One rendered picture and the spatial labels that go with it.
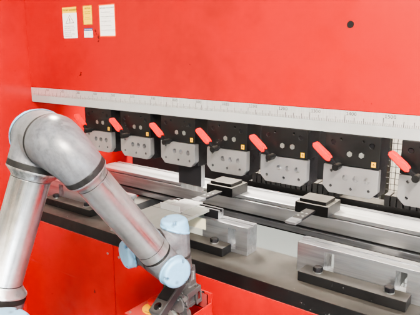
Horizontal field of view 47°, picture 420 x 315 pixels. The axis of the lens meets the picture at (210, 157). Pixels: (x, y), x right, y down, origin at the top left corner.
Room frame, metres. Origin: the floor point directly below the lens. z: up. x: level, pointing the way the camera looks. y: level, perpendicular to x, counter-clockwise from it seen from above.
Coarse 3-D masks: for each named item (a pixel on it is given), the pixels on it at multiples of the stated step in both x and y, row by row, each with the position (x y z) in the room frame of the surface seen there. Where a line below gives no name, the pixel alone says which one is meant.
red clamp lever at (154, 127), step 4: (152, 124) 1.62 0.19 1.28; (156, 124) 1.63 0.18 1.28; (152, 128) 1.62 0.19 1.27; (156, 128) 1.61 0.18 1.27; (156, 132) 1.61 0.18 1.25; (160, 132) 1.61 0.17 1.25; (160, 136) 1.60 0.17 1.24; (164, 140) 1.58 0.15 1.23; (168, 140) 1.60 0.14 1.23; (164, 144) 1.58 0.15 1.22
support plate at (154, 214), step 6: (156, 204) 1.60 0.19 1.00; (144, 210) 1.54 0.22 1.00; (150, 210) 1.54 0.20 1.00; (156, 210) 1.54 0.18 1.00; (162, 210) 1.54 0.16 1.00; (186, 210) 1.54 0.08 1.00; (192, 210) 1.54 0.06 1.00; (198, 210) 1.54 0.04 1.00; (204, 210) 1.54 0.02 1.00; (150, 216) 1.48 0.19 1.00; (156, 216) 1.48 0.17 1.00; (162, 216) 1.48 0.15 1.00; (186, 216) 1.48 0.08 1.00; (192, 216) 1.48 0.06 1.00; (156, 222) 1.42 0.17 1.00; (156, 228) 1.37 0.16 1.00
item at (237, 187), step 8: (208, 184) 1.79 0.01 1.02; (216, 184) 1.78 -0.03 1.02; (224, 184) 1.76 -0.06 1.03; (232, 184) 1.75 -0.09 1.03; (240, 184) 1.78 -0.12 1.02; (208, 192) 1.73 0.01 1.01; (216, 192) 1.73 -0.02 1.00; (224, 192) 1.75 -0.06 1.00; (232, 192) 1.73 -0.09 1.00; (240, 192) 1.77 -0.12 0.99; (200, 200) 1.64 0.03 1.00
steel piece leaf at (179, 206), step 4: (180, 200) 1.65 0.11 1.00; (164, 204) 1.55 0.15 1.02; (168, 204) 1.54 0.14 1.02; (172, 204) 1.60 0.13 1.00; (176, 204) 1.60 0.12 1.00; (180, 204) 1.60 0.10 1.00; (184, 204) 1.60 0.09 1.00; (188, 204) 1.60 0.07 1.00; (192, 204) 1.60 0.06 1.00; (196, 204) 1.60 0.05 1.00; (164, 208) 1.55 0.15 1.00; (168, 208) 1.54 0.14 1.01; (172, 208) 1.53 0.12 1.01; (176, 208) 1.52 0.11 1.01; (180, 208) 1.55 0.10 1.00; (184, 208) 1.55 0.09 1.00; (188, 208) 1.55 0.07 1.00
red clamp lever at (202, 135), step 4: (200, 128) 1.52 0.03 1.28; (196, 132) 1.51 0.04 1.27; (200, 132) 1.50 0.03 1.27; (204, 132) 1.51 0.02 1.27; (200, 136) 1.50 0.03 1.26; (204, 136) 1.49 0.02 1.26; (208, 136) 1.50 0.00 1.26; (204, 140) 1.49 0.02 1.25; (208, 140) 1.48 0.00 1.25; (208, 144) 1.48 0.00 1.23; (212, 144) 1.48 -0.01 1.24; (212, 148) 1.46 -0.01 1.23; (216, 148) 1.47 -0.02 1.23
